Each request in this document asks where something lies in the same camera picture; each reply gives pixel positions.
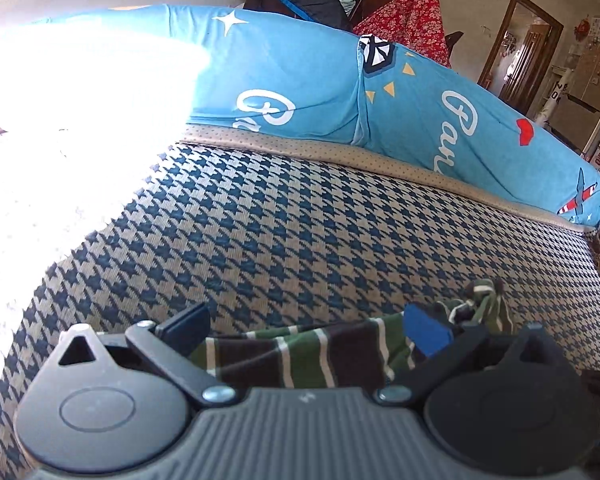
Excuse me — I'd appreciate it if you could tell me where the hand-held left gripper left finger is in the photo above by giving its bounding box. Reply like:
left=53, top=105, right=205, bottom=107
left=55, top=302, right=238, bottom=406

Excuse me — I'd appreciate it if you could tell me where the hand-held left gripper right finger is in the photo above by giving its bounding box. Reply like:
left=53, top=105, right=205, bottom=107
left=375, top=302, right=563, bottom=406

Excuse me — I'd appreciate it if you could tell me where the green brown striped shirt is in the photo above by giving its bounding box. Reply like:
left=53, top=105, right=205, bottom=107
left=187, top=277, right=518, bottom=391

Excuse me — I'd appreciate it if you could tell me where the houndstooth patterned bed cover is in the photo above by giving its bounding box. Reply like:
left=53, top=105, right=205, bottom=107
left=0, top=140, right=600, bottom=480

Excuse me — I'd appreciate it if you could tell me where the blue cushion with heart print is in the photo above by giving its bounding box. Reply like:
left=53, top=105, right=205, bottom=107
left=355, top=34, right=600, bottom=248

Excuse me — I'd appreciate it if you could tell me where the blue printed bedsheet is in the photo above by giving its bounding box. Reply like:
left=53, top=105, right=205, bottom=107
left=0, top=4, right=366, bottom=146

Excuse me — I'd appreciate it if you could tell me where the silver refrigerator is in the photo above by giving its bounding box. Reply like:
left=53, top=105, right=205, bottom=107
left=545, top=15, right=600, bottom=161

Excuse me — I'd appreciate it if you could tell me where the red floral cloth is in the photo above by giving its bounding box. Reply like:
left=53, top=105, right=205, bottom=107
left=352, top=0, right=453, bottom=68

